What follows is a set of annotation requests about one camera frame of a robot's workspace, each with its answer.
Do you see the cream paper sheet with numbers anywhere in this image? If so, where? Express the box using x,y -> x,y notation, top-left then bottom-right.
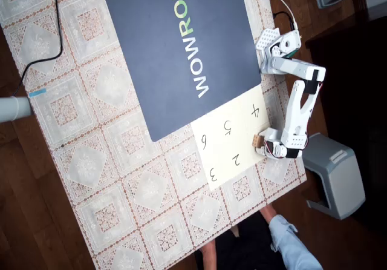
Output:
190,86 -> 277,191

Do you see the white lace tablecloth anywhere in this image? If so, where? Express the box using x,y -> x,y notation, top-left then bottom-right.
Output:
0,0 -> 308,270

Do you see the blue tape strip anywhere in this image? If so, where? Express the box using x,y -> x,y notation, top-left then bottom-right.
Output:
28,88 -> 47,99

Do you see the dark blue WOWROBO mat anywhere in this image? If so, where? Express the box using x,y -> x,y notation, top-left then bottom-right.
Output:
99,0 -> 262,143

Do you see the white cable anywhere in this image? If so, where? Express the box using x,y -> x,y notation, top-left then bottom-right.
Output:
256,0 -> 300,31

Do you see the white cylinder pole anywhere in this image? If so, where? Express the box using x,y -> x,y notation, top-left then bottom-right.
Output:
0,95 -> 33,123

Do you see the forearm in light blue sleeve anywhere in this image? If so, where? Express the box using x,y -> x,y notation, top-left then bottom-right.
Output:
267,214 -> 324,270

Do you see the short black cable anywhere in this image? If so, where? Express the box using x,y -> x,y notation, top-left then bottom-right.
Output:
273,10 -> 296,25

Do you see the long black cable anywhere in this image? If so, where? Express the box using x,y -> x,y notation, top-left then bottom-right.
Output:
12,0 -> 71,97

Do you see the person's bare hand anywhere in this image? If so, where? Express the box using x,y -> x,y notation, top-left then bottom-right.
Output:
259,205 -> 278,223

